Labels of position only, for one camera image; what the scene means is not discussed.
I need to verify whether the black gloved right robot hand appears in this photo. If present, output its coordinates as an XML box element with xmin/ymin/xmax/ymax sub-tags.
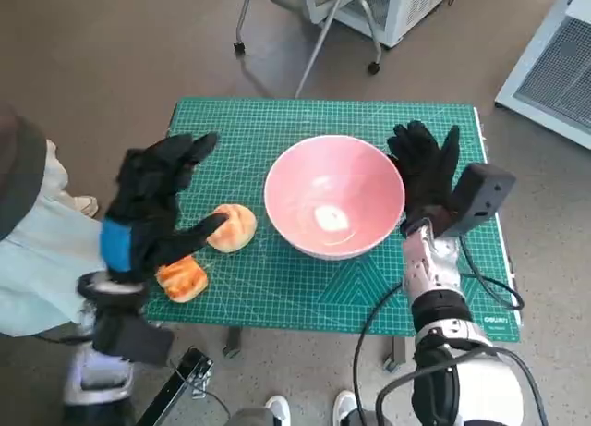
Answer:
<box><xmin>386</xmin><ymin>119</ymin><xmax>463</xmax><ymax>236</ymax></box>

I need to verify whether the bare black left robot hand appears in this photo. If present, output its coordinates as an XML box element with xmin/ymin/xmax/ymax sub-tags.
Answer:
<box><xmin>99</xmin><ymin>131</ymin><xmax>231</xmax><ymax>285</ymax></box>

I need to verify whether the round toy bread bun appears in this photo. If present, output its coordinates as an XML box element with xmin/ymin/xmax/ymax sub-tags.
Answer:
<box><xmin>205</xmin><ymin>203</ymin><xmax>258</xmax><ymax>253</ymax></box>

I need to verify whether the pink bowl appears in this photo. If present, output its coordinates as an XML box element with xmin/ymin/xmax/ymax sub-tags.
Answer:
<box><xmin>263</xmin><ymin>136</ymin><xmax>407</xmax><ymax>262</ymax></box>

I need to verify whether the glazed toy pastry bread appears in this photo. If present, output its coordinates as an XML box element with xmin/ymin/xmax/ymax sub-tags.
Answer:
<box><xmin>155</xmin><ymin>255</ymin><xmax>210</xmax><ymax>304</ymax></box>

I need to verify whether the green cutting mat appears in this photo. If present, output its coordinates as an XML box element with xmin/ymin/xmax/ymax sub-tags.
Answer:
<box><xmin>142</xmin><ymin>97</ymin><xmax>525</xmax><ymax>343</ymax></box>

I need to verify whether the black table leg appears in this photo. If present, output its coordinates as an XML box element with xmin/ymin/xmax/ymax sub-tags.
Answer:
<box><xmin>223</xmin><ymin>327</ymin><xmax>244</xmax><ymax>358</ymax></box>
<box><xmin>384</xmin><ymin>336</ymin><xmax>408</xmax><ymax>372</ymax></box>

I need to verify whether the white cabinet with grey grille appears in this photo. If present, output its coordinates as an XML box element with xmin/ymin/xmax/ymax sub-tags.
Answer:
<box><xmin>493</xmin><ymin>0</ymin><xmax>591</xmax><ymax>151</ymax></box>

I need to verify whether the grey office chair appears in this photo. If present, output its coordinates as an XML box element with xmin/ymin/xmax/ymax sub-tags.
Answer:
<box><xmin>233</xmin><ymin>0</ymin><xmax>385</xmax><ymax>74</ymax></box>

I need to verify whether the white cabinet with mesh panel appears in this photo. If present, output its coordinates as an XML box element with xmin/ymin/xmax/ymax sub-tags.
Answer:
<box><xmin>302</xmin><ymin>0</ymin><xmax>464</xmax><ymax>49</ymax></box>

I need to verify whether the grey metal pole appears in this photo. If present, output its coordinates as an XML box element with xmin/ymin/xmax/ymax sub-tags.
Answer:
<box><xmin>294</xmin><ymin>0</ymin><xmax>348</xmax><ymax>100</ymax></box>

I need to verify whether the white shoe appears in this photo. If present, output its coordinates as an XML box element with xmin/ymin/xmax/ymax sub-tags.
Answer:
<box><xmin>332</xmin><ymin>389</ymin><xmax>364</xmax><ymax>426</ymax></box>
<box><xmin>265</xmin><ymin>395</ymin><xmax>293</xmax><ymax>426</ymax></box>

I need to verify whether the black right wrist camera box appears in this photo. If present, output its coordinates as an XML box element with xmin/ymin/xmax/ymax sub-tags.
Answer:
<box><xmin>436</xmin><ymin>163</ymin><xmax>518</xmax><ymax>239</ymax></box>

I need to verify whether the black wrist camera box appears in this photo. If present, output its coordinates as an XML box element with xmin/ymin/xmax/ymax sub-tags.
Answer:
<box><xmin>91</xmin><ymin>314</ymin><xmax>176</xmax><ymax>367</ymax></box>
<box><xmin>436</xmin><ymin>163</ymin><xmax>518</xmax><ymax>239</ymax></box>

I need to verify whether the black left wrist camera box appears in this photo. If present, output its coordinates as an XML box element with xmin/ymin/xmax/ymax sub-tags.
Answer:
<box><xmin>91</xmin><ymin>314</ymin><xmax>176</xmax><ymax>367</ymax></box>

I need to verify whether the short black wrist cable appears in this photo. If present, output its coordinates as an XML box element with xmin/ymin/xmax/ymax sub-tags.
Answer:
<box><xmin>459</xmin><ymin>240</ymin><xmax>526</xmax><ymax>312</ymax></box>

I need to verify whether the black metal frame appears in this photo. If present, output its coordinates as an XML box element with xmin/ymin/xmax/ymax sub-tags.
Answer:
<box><xmin>136</xmin><ymin>347</ymin><xmax>216</xmax><ymax>426</ymax></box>

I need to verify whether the long black robot cable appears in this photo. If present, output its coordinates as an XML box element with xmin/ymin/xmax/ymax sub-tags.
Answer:
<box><xmin>352</xmin><ymin>280</ymin><xmax>416</xmax><ymax>426</ymax></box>

